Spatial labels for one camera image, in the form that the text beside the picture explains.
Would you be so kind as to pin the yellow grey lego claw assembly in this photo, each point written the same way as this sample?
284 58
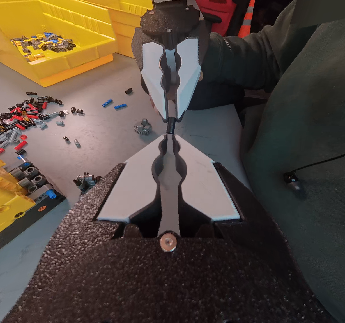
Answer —
86 179

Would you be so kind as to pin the small grey lego bush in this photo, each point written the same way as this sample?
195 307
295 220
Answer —
76 142

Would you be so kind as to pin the heap of mixed lego parts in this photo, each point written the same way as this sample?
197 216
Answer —
43 44

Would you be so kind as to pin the person's right hand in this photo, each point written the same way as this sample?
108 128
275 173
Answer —
215 97

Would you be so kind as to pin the pile of small lego pieces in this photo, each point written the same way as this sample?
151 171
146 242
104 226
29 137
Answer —
24 113

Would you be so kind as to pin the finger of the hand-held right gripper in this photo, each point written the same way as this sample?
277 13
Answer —
190 67
152 70

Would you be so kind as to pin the empty yellow storage bin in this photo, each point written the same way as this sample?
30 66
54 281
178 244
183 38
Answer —
126 13

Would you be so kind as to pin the blue lego pin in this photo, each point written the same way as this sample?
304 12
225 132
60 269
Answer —
107 102
120 107

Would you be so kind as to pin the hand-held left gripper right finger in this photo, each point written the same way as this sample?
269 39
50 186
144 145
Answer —
207 191

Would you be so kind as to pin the black lego pin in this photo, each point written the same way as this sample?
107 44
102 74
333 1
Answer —
170 125

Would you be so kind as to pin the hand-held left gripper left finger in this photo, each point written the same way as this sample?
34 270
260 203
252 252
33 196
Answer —
129 191

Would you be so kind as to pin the large yellow black lego model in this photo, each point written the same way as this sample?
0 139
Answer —
16 199

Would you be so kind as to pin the orange traffic cone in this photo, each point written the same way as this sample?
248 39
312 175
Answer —
248 18

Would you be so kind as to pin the grey lego gear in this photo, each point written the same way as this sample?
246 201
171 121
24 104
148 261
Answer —
142 127

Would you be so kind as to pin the yellow bin with small parts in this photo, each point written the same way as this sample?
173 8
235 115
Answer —
80 59

